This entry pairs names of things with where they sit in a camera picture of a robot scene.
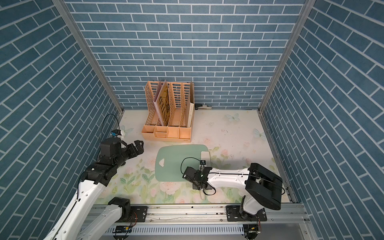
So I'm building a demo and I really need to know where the white cleaver knife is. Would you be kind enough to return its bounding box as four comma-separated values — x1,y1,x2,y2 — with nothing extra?
201,151,211,167

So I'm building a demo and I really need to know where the green cutting board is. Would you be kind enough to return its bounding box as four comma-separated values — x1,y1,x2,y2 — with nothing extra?
155,145,209,182

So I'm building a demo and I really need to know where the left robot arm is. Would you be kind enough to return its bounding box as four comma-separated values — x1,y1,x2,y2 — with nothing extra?
45,137,146,240

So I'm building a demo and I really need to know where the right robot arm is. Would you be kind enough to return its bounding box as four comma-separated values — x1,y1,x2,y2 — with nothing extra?
181,163,285,222

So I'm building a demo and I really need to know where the brown folder in organizer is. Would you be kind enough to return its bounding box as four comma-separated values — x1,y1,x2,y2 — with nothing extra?
153,81,171,126

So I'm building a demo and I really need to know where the peach desk file organizer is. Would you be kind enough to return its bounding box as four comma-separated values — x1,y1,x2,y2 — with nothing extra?
142,81,195,143

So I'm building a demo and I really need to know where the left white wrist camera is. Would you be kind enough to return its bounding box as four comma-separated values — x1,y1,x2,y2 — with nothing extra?
111,129,126,139

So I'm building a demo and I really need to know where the right camera cable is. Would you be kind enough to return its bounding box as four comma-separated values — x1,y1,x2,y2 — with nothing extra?
179,156,217,196

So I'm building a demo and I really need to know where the camera cable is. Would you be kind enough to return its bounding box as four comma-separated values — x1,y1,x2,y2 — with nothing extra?
179,156,217,196
99,113,121,142

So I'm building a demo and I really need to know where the left camera cable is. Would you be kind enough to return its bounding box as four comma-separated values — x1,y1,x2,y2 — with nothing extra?
99,113,121,142

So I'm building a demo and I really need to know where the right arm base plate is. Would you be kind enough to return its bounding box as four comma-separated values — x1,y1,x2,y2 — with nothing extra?
226,205,268,222

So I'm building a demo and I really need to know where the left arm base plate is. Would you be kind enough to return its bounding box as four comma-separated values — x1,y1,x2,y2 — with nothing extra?
117,206,148,223

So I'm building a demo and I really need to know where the white perforated cable tray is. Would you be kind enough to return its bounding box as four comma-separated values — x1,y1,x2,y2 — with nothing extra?
104,224,244,237

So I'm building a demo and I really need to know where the aluminium mounting rail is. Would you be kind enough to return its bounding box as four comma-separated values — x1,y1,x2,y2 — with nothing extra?
86,203,319,240

